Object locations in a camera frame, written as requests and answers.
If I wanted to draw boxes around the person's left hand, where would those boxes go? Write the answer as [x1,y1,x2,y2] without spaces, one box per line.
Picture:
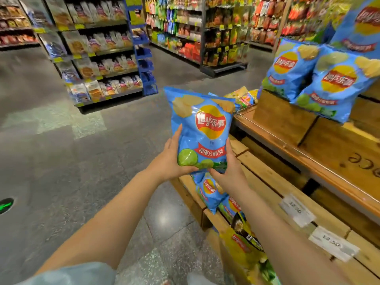
[147,124,199,185]

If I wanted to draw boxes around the person's right hand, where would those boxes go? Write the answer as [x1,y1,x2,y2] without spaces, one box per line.
[208,138,249,201]

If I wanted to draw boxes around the blue crisp bag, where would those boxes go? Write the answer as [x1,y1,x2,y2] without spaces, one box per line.
[258,38,320,102]
[164,87,237,173]
[329,0,380,60]
[291,45,380,124]
[191,171,230,215]
[218,195,247,225]

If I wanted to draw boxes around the person's left forearm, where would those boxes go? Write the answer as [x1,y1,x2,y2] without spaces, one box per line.
[34,170,163,276]

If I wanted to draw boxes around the person's right forearm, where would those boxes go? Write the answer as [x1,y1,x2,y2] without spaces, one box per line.
[229,187,354,285]

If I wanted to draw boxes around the yellow snack bags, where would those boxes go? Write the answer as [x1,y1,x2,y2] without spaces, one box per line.
[223,86,259,109]

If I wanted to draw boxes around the yellow crisp bag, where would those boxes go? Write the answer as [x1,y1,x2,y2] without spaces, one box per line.
[219,212,281,285]

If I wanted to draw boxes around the white price tag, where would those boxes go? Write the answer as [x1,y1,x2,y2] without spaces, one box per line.
[308,225,360,263]
[278,194,317,228]

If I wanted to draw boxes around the wooden display stand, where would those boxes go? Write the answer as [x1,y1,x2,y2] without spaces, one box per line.
[170,83,380,285]

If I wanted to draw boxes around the dark shelf unit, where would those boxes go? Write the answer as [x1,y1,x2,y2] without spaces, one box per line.
[143,0,249,78]
[246,0,352,52]
[18,0,144,114]
[0,0,41,51]

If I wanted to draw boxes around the rows of colourful snack packets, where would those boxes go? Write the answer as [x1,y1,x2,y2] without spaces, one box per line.
[145,0,249,67]

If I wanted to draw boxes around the rows of white snack packets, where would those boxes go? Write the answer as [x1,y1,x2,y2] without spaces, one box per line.
[21,0,143,104]

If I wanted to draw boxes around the grey sleeve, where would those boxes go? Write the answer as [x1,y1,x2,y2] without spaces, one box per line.
[13,262,117,285]

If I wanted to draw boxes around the rows of red snack packets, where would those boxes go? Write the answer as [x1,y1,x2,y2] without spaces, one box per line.
[249,0,352,46]

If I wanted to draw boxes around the rows of brown snack packets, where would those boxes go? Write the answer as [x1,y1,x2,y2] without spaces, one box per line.
[0,0,39,46]

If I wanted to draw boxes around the blue wire side rack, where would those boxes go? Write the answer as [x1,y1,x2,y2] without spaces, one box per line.
[123,0,159,97]

